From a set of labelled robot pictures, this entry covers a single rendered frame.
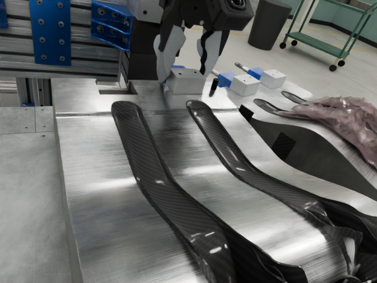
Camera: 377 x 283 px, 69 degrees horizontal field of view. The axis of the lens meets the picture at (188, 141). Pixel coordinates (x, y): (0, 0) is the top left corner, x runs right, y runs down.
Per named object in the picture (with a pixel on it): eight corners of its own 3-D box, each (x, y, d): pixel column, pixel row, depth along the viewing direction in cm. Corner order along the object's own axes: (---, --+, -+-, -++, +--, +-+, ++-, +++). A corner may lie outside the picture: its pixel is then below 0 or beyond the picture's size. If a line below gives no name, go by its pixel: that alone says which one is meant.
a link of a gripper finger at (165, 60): (152, 69, 47) (177, 17, 43) (164, 87, 43) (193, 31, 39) (136, 64, 45) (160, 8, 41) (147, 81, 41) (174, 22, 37)
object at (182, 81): (146, 71, 52) (150, 43, 49) (170, 72, 54) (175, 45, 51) (170, 109, 43) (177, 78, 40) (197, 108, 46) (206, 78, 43)
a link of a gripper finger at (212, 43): (203, 67, 51) (204, 15, 44) (218, 83, 47) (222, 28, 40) (187, 71, 50) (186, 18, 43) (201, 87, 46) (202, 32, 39)
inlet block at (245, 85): (196, 78, 64) (202, 56, 60) (210, 76, 67) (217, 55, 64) (237, 108, 57) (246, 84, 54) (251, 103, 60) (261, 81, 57)
